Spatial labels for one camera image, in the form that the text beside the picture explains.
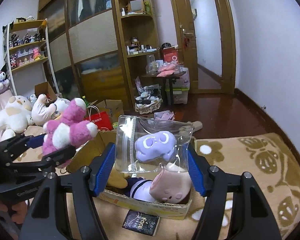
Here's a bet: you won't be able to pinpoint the beige flower pattern blanket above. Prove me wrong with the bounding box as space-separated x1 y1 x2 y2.
14 126 300 240

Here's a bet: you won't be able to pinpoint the red box on table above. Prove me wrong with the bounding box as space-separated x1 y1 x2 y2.
161 47 179 63

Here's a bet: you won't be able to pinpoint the wooden wardrobe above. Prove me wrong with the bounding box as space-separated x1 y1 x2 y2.
38 0 132 110

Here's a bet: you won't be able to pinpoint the white toy display shelf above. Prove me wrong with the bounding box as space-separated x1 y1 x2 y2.
2 16 60 95

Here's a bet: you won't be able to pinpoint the pink white marshmallow plush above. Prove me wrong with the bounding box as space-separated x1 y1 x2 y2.
149 163 192 204

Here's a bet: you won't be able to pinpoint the clear plastic storage bin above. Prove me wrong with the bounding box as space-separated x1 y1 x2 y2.
173 88 189 104

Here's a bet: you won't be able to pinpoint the pink packets on table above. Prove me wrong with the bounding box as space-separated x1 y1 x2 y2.
157 63 177 77

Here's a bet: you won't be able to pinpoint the open cardboard box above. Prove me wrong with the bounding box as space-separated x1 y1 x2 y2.
66 129 197 221

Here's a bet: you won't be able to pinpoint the pink bear plush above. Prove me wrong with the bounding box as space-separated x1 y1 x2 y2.
42 98 98 156

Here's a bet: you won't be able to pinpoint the black face tissue pack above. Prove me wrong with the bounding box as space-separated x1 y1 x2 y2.
122 210 160 236

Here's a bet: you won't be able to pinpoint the wooden door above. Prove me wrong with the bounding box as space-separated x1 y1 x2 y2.
171 0 236 94

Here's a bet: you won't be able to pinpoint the kuromi plush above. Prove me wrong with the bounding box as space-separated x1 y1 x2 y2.
0 64 10 94

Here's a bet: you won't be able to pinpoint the yellow bear plush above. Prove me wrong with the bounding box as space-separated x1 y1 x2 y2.
107 168 128 189

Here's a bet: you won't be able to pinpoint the small dark side table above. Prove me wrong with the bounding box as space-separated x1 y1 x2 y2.
141 71 186 105

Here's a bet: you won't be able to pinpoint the red paper shopping bag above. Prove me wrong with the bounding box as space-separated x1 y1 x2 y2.
86 106 113 131

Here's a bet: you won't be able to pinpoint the white pink limbed plush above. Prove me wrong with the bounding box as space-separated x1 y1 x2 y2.
31 94 70 126

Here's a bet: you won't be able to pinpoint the brown cardboard box on floor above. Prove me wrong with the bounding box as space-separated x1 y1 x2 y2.
34 82 57 101

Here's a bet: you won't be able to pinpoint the large white beige plush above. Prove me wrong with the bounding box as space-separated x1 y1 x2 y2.
0 95 34 142

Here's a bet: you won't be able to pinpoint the person left hand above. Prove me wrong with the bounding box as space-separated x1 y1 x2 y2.
0 202 27 224

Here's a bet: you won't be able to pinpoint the wooden corner shelf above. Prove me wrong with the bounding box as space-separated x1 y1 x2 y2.
113 0 160 108

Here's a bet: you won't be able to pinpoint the green bottle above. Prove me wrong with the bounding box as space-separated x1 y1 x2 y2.
82 96 89 107

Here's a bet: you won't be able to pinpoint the bagged purple squishy toy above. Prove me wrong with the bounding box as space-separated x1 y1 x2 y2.
115 115 193 174

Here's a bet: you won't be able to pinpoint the beige slipper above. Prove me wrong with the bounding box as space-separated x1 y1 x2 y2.
187 121 203 133

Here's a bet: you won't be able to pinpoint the lace trimmed basket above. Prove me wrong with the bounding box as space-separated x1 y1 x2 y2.
134 84 163 114

